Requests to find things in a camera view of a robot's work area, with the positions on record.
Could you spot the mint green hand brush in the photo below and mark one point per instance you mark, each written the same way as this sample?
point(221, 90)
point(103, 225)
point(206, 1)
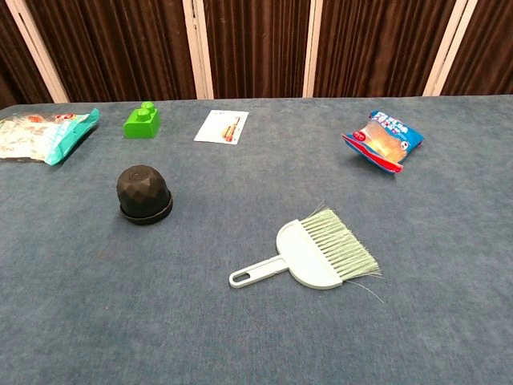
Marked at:
point(304, 256)

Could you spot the blue red snack bag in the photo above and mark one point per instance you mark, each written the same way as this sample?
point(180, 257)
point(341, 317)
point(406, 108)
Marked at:
point(382, 142)

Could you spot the brown curtain panel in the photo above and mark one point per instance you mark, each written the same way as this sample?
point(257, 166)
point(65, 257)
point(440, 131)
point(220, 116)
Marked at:
point(489, 52)
point(256, 48)
point(376, 48)
point(16, 72)
point(120, 48)

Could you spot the white printed card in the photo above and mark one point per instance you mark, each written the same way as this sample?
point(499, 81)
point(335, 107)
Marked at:
point(218, 128)

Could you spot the teal white plastic package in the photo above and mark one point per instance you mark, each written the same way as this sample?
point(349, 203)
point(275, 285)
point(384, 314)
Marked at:
point(36, 134)

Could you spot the green toy building block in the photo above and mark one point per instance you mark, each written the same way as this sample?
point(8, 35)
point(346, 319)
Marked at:
point(140, 125)

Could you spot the white partition post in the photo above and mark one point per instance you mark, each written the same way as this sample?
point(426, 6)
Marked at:
point(38, 50)
point(449, 48)
point(312, 48)
point(198, 48)

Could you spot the dark brown bowl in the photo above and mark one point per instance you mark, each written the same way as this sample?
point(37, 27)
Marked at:
point(146, 221)

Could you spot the black faceted dice cup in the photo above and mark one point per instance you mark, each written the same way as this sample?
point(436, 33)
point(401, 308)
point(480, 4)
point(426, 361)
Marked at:
point(142, 188)

